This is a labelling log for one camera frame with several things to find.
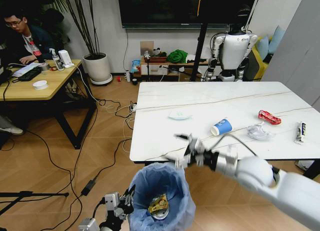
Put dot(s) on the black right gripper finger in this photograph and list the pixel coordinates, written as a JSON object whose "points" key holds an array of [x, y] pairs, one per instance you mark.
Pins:
{"points": [[180, 163], [183, 136]]}

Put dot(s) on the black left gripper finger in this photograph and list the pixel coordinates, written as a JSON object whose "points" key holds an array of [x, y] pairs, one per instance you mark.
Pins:
{"points": [[131, 191], [125, 197]]}

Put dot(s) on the trash bin with blue bag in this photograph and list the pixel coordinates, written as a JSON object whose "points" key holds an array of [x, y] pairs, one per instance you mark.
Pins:
{"points": [[175, 188]]}

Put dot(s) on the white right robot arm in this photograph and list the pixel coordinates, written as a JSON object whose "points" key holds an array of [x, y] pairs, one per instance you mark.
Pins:
{"points": [[272, 183]]}

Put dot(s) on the white wet wipe pack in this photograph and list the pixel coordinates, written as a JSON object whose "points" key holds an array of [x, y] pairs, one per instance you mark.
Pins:
{"points": [[179, 115]]}

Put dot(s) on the yellow crumpled snack wrapper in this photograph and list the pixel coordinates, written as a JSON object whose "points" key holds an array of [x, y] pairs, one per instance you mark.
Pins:
{"points": [[158, 203]]}

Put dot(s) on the blue and white paper cup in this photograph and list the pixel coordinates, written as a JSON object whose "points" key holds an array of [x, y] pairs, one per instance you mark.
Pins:
{"points": [[222, 127]]}

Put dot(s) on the black power adapter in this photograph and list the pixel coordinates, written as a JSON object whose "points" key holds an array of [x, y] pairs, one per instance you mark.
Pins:
{"points": [[88, 187]]}

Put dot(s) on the crumpled clear plastic wrap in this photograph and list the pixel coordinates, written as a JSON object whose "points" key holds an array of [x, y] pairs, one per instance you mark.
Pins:
{"points": [[258, 132]]}

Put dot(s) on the white power strip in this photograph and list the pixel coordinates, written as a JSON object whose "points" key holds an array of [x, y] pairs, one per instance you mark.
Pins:
{"points": [[133, 107]]}

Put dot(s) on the low wooden cabinet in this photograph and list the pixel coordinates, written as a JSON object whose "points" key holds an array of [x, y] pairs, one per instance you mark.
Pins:
{"points": [[160, 68]]}

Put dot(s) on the crushed red wrapper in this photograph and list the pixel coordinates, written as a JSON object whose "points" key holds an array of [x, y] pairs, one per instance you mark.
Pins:
{"points": [[268, 116]]}

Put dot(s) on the green cloth bundle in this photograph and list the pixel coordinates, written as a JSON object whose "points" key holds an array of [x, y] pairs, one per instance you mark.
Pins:
{"points": [[177, 56]]}

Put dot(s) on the white bottle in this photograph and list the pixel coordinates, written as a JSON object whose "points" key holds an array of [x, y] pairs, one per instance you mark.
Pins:
{"points": [[128, 76]]}

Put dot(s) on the blue snack bag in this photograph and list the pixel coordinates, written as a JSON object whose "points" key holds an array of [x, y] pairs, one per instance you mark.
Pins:
{"points": [[135, 66]]}

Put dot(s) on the red tape roll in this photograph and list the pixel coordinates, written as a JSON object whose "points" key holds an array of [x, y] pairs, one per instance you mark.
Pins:
{"points": [[119, 79]]}

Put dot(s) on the black stand pole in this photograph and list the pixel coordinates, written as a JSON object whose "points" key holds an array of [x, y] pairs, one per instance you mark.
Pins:
{"points": [[200, 51]]}

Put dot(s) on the white cardboard box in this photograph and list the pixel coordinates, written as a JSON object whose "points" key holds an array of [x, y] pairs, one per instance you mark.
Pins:
{"points": [[304, 164]]}

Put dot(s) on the black tripod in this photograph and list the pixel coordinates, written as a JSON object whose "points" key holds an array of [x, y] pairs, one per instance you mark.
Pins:
{"points": [[30, 194]]}

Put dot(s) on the white and black wrapper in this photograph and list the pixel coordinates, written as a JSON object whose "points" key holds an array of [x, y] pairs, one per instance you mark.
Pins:
{"points": [[300, 132]]}

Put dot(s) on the brown square board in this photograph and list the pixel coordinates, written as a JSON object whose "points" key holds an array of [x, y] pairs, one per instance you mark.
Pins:
{"points": [[146, 48]]}

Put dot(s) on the white humanoid robot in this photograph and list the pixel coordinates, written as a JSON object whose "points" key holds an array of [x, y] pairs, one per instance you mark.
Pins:
{"points": [[235, 51]]}

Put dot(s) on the black table leg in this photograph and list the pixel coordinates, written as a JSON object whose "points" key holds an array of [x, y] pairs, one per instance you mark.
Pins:
{"points": [[312, 169]]}

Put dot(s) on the yellow sofa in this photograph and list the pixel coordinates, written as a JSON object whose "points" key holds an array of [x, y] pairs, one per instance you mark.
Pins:
{"points": [[258, 63]]}

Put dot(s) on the white plant pot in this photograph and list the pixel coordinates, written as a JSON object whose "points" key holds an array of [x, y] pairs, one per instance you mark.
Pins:
{"points": [[97, 68]]}

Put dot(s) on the wooden desk with black legs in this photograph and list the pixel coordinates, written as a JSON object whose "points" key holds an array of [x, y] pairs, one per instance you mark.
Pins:
{"points": [[55, 83]]}

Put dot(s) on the person's shoe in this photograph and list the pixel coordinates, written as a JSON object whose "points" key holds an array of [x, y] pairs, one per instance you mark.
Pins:
{"points": [[11, 128]]}

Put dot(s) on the light blue cushion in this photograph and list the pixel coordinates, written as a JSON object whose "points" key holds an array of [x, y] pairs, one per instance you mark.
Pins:
{"points": [[276, 39]]}

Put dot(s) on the white round bowl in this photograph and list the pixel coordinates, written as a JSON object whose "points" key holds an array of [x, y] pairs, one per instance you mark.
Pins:
{"points": [[40, 85]]}

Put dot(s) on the grey partition panel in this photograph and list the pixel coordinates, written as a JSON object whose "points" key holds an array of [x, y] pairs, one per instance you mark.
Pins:
{"points": [[297, 48]]}

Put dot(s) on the white boxy device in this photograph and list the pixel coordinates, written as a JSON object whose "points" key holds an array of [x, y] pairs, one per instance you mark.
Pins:
{"points": [[65, 58]]}

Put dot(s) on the red scissors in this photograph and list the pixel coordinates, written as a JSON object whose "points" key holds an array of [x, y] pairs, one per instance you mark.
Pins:
{"points": [[53, 68]]}

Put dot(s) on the clear spray bottle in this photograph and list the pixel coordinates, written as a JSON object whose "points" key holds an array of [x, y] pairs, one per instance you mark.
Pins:
{"points": [[57, 61]]}

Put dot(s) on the tall green plant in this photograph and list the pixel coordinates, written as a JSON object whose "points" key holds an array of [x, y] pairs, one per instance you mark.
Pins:
{"points": [[86, 23]]}

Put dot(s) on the grey tape roll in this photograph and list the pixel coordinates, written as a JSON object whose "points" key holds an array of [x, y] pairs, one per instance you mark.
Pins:
{"points": [[43, 67]]}

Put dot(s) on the black keyboard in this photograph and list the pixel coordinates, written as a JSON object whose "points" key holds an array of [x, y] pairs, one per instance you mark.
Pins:
{"points": [[30, 74]]}

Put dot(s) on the white paper sheets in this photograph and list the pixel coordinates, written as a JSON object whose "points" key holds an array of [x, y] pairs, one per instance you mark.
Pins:
{"points": [[23, 69]]}

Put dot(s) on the person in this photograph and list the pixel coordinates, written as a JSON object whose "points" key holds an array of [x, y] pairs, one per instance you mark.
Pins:
{"points": [[22, 41]]}

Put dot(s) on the black wall television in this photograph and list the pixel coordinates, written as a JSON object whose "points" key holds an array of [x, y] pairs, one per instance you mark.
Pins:
{"points": [[162, 6]]}

